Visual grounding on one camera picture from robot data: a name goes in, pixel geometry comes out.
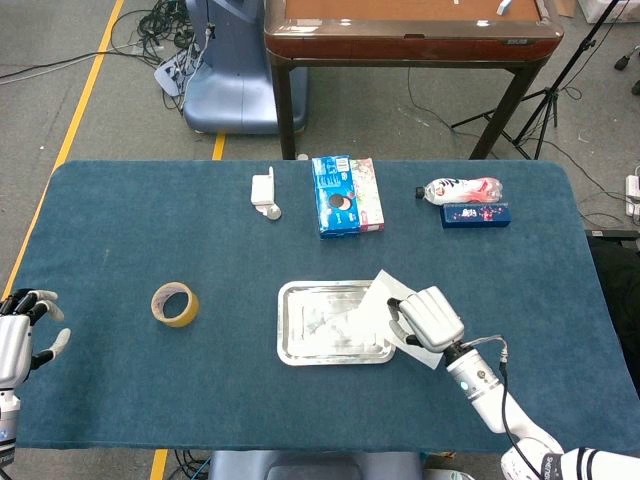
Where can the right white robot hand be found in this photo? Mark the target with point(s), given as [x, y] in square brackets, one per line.
[432, 317]

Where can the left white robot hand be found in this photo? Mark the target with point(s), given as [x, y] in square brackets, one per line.
[12, 345]

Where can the white paper sheet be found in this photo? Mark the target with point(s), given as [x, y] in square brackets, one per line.
[372, 312]

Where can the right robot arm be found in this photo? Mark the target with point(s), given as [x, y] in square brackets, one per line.
[475, 380]

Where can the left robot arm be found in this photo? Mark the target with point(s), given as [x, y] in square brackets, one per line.
[7, 420]

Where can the silver metal tray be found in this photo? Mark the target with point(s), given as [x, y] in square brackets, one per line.
[315, 325]

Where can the dark blue long box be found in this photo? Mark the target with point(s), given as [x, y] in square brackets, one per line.
[475, 216]

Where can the red white plastic bottle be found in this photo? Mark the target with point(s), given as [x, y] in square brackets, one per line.
[460, 190]

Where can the pink floral box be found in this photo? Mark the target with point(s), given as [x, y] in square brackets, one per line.
[371, 200]

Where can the blue cookie box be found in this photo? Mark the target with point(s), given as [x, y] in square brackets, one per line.
[334, 200]

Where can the yellow tape roll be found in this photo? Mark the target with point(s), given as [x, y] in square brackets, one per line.
[187, 317]

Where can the blue table cloth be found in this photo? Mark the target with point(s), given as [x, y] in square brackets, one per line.
[150, 225]

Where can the grey robot torso base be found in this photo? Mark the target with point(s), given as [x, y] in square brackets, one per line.
[315, 467]

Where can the black bag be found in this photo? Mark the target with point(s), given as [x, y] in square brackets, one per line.
[620, 280]

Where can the white plastic block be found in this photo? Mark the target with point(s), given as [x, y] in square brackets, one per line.
[261, 190]

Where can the white power strip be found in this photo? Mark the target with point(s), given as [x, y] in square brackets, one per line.
[633, 192]

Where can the black tripod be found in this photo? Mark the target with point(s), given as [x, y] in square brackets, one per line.
[547, 97]

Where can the brown mahjong table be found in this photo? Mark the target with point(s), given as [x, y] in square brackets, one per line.
[400, 42]

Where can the blue grey machine base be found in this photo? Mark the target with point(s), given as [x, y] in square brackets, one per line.
[230, 95]

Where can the white floor socket strip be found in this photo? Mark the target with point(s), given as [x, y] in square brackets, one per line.
[170, 72]

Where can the black chair caster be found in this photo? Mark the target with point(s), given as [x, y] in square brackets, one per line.
[622, 62]

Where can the blue white mahjong tile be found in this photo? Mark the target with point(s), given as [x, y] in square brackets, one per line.
[504, 6]

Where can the cardboard box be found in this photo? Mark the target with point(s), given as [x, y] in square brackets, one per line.
[566, 7]

